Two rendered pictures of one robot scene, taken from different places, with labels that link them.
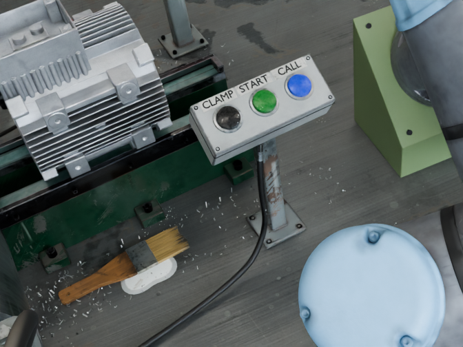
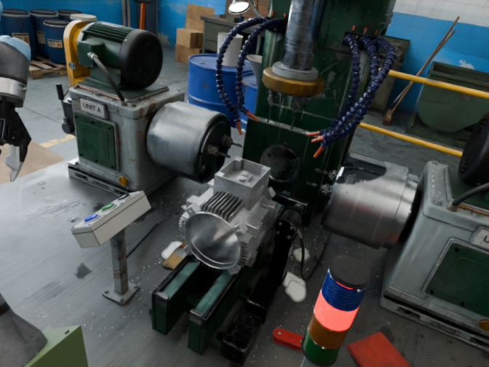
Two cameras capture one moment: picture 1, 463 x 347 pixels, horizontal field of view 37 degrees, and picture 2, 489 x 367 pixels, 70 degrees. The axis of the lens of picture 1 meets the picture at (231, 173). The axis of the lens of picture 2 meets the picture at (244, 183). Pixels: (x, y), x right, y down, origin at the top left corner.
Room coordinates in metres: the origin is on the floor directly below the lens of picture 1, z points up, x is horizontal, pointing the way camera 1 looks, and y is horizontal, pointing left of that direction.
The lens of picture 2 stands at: (1.27, -0.36, 1.56)
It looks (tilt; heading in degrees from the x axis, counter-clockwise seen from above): 31 degrees down; 129
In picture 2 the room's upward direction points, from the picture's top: 9 degrees clockwise
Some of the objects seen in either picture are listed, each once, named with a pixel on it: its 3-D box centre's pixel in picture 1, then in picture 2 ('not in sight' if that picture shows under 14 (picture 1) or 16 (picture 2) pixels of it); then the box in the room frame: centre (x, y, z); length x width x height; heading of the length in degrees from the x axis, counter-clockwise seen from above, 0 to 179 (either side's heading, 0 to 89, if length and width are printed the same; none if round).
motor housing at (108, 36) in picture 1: (80, 91); (231, 220); (0.80, 0.19, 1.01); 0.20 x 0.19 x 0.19; 108
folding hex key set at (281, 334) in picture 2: not in sight; (289, 339); (1.06, 0.17, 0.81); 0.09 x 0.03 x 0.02; 26
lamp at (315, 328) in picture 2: not in sight; (329, 323); (1.16, 0.04, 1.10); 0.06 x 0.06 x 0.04
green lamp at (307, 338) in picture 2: not in sight; (322, 341); (1.16, 0.04, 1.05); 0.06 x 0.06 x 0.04
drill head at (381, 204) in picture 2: not in sight; (375, 203); (1.03, 0.56, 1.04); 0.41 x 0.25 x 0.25; 18
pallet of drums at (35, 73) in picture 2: not in sight; (54, 41); (-4.32, 1.76, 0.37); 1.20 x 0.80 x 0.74; 98
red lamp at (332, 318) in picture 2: not in sight; (336, 305); (1.16, 0.04, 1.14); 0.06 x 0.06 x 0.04
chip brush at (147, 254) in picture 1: (123, 266); (186, 247); (0.64, 0.19, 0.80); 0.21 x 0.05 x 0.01; 110
